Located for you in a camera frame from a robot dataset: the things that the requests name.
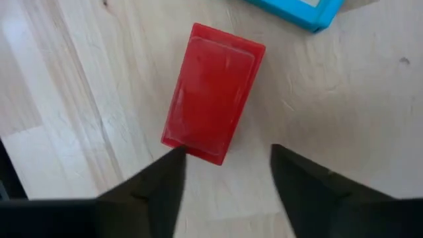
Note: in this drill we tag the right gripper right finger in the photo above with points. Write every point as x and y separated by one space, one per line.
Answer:
314 205

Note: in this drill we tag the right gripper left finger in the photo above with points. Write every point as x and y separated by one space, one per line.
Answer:
148 211

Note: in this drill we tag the teal digital clock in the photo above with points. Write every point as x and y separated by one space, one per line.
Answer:
297 15

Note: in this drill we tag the red rectangular box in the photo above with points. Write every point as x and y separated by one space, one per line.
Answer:
211 96

